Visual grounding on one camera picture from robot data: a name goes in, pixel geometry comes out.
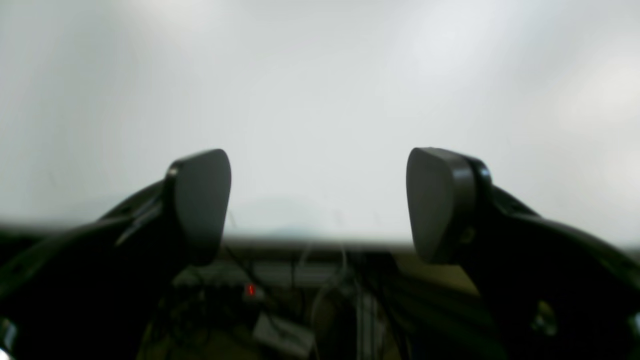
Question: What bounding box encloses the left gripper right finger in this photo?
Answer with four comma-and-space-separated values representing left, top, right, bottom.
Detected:
406, 147, 640, 360

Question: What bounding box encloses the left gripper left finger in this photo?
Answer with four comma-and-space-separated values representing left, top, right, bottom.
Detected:
0, 149, 232, 360

